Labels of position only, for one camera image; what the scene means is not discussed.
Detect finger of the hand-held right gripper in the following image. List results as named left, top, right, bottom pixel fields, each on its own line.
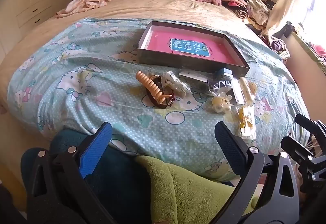
left=281, top=134, right=322, bottom=165
left=295, top=113, right=326, bottom=141

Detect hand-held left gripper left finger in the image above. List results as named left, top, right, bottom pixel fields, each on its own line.
left=20, top=122, right=118, bottom=224

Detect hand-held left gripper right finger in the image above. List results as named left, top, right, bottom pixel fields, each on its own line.
left=215, top=121, right=300, bottom=224

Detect yellow trinket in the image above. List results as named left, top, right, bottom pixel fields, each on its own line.
left=235, top=104, right=257, bottom=140

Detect cream flower hair clip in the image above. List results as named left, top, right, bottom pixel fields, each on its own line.
left=211, top=92, right=234, bottom=114

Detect cream claw clip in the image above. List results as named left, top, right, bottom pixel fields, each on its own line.
left=232, top=76, right=258, bottom=105

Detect brown strap wristwatch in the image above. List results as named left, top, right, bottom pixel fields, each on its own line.
left=143, top=74, right=178, bottom=110

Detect small blue box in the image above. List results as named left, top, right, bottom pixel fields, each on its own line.
left=213, top=67, right=234, bottom=81

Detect earring card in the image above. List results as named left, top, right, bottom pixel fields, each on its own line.
left=178, top=69, right=217, bottom=85

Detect white packet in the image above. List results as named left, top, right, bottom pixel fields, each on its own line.
left=161, top=71, right=192, bottom=98

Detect grey shallow cardboard box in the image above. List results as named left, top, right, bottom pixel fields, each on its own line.
left=138, top=21, right=250, bottom=78

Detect teal fleece cloth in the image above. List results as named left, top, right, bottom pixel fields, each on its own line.
left=20, top=129, right=154, bottom=224

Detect green fleece blanket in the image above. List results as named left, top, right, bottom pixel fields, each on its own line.
left=134, top=155, right=258, bottom=224

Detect crumpled clear plastic bag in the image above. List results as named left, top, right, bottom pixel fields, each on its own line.
left=207, top=79, right=233, bottom=95

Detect green edged sill cloth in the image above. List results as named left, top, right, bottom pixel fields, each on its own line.
left=292, top=28, right=326, bottom=75

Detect cartoon cat printed blanket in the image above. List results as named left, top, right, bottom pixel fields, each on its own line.
left=6, top=17, right=311, bottom=183

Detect purple clothes heap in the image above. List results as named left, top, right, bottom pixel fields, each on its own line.
left=263, top=34, right=291, bottom=60

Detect black stand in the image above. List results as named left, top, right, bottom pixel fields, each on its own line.
left=276, top=21, right=296, bottom=39

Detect pink book with blue label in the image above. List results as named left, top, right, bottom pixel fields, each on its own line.
left=146, top=29, right=242, bottom=66

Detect pile of mixed clothes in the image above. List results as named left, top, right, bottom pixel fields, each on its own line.
left=220, top=0, right=273, bottom=32

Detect pale pink garment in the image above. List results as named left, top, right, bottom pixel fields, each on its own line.
left=54, top=0, right=114, bottom=19

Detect beige bedspread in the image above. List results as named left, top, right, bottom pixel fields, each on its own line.
left=0, top=0, right=267, bottom=113

